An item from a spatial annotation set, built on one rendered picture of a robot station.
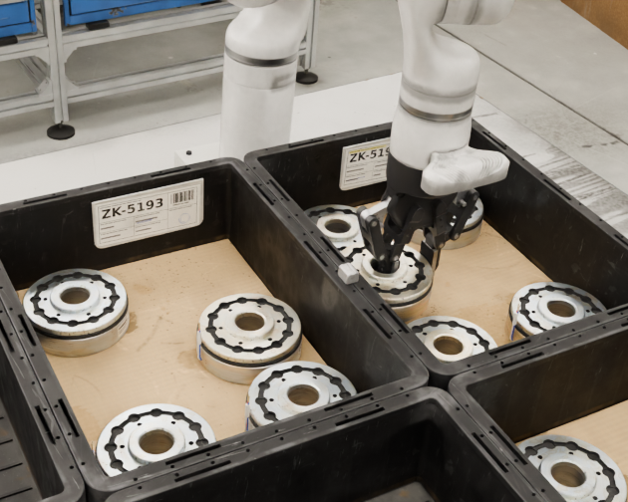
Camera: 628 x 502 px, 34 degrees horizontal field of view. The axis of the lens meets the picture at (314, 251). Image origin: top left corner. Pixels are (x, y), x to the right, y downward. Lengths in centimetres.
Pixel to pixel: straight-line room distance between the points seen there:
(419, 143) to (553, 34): 302
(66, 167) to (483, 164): 78
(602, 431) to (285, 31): 60
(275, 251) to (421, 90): 25
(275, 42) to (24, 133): 189
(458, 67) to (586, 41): 303
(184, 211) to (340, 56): 248
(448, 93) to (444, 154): 6
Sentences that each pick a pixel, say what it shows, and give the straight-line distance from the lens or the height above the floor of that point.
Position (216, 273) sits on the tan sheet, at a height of 83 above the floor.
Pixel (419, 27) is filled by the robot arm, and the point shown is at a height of 116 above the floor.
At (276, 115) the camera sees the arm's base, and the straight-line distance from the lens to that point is 132.
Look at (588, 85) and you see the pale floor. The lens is 363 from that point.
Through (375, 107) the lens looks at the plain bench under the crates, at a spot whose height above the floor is 70.
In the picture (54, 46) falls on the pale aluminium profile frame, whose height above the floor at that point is 28.
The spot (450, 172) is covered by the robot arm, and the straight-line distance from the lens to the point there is 94.
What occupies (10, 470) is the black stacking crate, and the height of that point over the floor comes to 83.
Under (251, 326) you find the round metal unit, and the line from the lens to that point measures 104.
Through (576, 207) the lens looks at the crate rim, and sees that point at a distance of 114.
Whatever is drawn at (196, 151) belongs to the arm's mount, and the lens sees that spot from 143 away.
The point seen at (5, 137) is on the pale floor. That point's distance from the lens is 309.
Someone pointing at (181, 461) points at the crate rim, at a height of 93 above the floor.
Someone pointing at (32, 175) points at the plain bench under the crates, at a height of 70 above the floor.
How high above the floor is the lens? 152
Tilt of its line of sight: 36 degrees down
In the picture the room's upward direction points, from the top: 5 degrees clockwise
